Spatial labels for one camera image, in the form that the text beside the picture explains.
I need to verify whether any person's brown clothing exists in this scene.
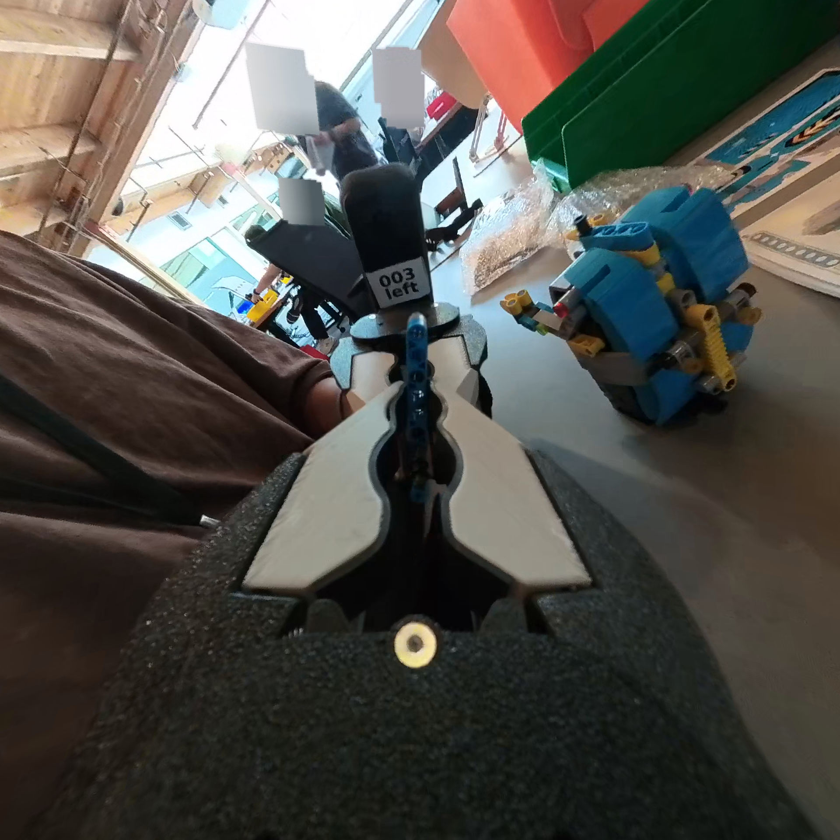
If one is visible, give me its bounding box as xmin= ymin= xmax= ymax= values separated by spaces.
xmin=0 ymin=230 xmax=342 ymax=840

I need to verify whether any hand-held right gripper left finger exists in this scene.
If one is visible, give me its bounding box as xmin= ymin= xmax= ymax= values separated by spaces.
xmin=241 ymin=382 xmax=406 ymax=598

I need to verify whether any green storage bin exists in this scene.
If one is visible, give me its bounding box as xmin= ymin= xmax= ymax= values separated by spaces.
xmin=521 ymin=0 xmax=840 ymax=193

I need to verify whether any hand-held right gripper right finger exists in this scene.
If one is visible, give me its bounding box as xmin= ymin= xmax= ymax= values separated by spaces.
xmin=425 ymin=382 xmax=592 ymax=589

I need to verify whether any black strap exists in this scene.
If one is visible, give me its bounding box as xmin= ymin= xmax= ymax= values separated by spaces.
xmin=0 ymin=373 xmax=217 ymax=526

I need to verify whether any blue grey toy robot model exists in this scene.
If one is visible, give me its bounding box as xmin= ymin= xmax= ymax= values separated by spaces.
xmin=500 ymin=185 xmax=763 ymax=429

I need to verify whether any bubble wrap bag with parts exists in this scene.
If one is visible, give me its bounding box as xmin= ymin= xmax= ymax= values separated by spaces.
xmin=459 ymin=180 xmax=572 ymax=294

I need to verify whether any orange bin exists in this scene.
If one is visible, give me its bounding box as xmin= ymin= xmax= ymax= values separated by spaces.
xmin=446 ymin=0 xmax=670 ymax=137

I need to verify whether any black phone stand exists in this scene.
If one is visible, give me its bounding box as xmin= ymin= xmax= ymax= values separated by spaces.
xmin=425 ymin=156 xmax=488 ymax=247

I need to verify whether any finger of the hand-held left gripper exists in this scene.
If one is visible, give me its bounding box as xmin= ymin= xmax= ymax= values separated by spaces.
xmin=430 ymin=336 xmax=480 ymax=403
xmin=351 ymin=353 xmax=403 ymax=411

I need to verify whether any black office chair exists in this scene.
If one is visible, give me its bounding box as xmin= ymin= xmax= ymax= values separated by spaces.
xmin=246 ymin=218 xmax=370 ymax=322

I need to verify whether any sticker sheet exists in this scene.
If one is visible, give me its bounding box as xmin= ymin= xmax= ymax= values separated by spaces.
xmin=692 ymin=69 xmax=840 ymax=221

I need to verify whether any open instruction sheet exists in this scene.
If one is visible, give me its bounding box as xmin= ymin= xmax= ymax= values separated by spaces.
xmin=738 ymin=197 xmax=840 ymax=298

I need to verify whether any teal long holed beam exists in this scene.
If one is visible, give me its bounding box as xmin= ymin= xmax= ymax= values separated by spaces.
xmin=405 ymin=313 xmax=432 ymax=505

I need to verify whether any wooden stand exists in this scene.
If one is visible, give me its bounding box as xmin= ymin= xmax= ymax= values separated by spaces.
xmin=468 ymin=95 xmax=511 ymax=175

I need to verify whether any white table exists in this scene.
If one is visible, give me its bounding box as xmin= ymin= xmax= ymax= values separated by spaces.
xmin=420 ymin=131 xmax=536 ymax=263

